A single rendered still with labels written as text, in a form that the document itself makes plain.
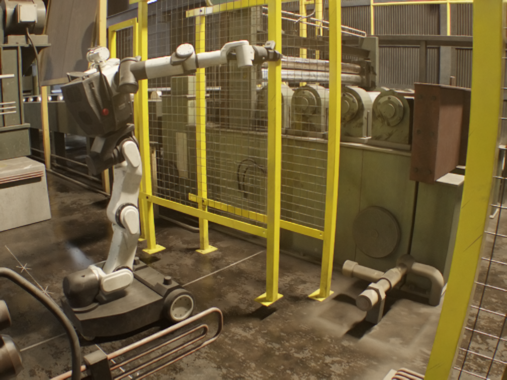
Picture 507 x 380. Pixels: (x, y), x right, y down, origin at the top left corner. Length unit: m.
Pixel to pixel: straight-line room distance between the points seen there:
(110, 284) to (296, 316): 1.06
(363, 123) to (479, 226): 2.12
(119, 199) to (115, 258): 0.33
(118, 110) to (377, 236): 1.78
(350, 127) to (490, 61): 2.19
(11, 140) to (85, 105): 2.98
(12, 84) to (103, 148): 2.98
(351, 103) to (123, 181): 1.54
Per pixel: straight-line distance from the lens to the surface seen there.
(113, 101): 2.00
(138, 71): 1.89
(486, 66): 0.70
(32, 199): 4.28
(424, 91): 2.42
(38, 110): 7.94
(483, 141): 0.70
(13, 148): 4.90
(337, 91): 2.27
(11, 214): 4.25
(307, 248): 3.15
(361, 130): 2.78
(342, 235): 2.94
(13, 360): 0.40
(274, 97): 2.03
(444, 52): 11.41
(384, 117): 2.67
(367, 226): 2.77
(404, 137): 2.66
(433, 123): 2.41
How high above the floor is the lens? 1.30
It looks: 15 degrees down
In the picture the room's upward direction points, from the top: straight up
